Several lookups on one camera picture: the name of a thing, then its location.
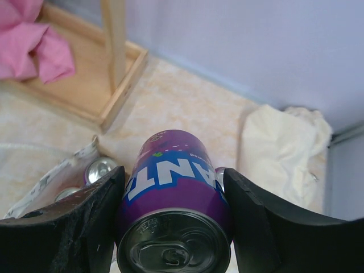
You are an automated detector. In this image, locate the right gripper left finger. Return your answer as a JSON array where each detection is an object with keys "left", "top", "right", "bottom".
[{"left": 1, "top": 167, "right": 125, "bottom": 272}]

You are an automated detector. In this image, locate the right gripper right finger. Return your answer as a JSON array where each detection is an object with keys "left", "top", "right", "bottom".
[{"left": 224, "top": 168, "right": 363, "bottom": 272}]

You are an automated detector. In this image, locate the purple can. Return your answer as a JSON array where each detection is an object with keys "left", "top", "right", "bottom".
[
  {"left": 115, "top": 130, "right": 233, "bottom": 272},
  {"left": 215, "top": 167, "right": 226, "bottom": 192},
  {"left": 84, "top": 156, "right": 117, "bottom": 185}
]

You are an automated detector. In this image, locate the brown canvas tote bag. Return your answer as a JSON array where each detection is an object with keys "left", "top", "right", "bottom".
[{"left": 3, "top": 135, "right": 119, "bottom": 219}]

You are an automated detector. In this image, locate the red can middle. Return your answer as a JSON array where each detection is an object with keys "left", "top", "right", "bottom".
[{"left": 55, "top": 187, "right": 81, "bottom": 202}]

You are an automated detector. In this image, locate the beige cloth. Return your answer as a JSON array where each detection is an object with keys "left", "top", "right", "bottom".
[{"left": 236, "top": 105, "right": 333, "bottom": 214}]

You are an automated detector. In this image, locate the wooden clothes rack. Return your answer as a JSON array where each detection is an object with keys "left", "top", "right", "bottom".
[{"left": 4, "top": 1, "right": 148, "bottom": 133}]

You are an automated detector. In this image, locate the pink shirt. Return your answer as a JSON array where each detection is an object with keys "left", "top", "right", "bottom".
[{"left": 1, "top": 0, "right": 76, "bottom": 84}]

